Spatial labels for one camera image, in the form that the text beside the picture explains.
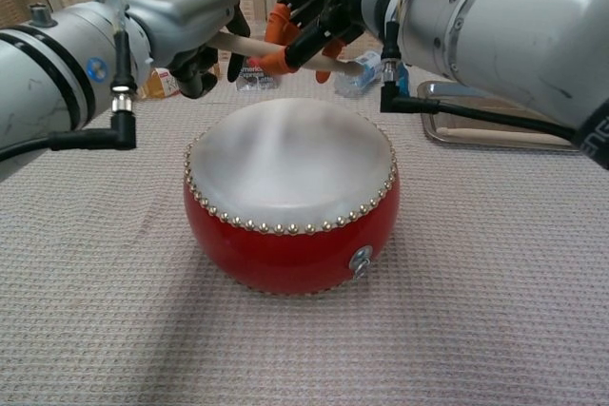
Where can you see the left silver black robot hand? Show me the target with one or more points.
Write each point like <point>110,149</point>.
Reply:
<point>190,6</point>

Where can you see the wooden drumstick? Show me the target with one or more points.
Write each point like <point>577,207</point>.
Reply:
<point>252,45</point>
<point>499,135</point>

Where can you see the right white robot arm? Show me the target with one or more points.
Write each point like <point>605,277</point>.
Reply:
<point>523,35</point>

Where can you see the steel rectangular tray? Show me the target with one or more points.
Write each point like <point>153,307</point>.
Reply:
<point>457,123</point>

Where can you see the red and white drum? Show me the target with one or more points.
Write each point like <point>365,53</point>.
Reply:
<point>285,163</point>

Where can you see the amber tea bottle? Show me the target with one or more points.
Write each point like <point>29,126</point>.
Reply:
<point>159,83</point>

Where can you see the clear plastic printed box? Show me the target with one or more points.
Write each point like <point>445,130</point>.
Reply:
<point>257,79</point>

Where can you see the clear water bottle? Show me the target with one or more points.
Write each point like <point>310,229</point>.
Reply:
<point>352,85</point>

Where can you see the beige woven tablecloth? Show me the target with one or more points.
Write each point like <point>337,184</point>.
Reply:
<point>143,353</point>

